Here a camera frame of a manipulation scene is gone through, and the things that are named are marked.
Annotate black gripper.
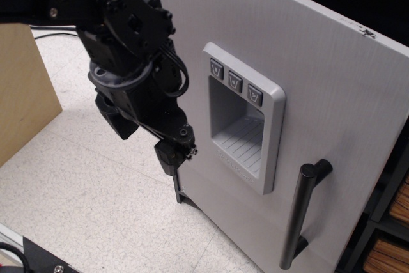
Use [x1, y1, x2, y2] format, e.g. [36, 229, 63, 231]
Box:
[88, 63, 195, 175]

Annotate grey toy fridge door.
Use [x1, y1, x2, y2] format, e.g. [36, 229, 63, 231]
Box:
[162, 0, 408, 272]

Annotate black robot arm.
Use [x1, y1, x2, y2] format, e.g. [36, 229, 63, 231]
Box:
[1, 0, 197, 176]

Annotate grey ice dispenser panel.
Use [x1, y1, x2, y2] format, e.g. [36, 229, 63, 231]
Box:
[202, 42, 286, 195]

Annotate light wooden board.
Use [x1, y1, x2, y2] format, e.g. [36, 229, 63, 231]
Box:
[1, 24, 62, 165]

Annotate dark shelf unit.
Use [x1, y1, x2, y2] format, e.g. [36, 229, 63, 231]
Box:
[300, 0, 409, 273]

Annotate orange folders on shelf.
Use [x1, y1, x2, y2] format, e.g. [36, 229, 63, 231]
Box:
[363, 175, 408, 272]

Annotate thin black floor cable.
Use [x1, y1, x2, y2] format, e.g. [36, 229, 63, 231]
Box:
[33, 32, 81, 41]

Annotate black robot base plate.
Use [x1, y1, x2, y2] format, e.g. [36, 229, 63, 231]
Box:
[23, 237, 79, 273]

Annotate black fridge door handle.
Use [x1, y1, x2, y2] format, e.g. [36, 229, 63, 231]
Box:
[279, 159, 333, 270]

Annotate black braided cable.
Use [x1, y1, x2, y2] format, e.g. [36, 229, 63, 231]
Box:
[0, 242, 33, 273]

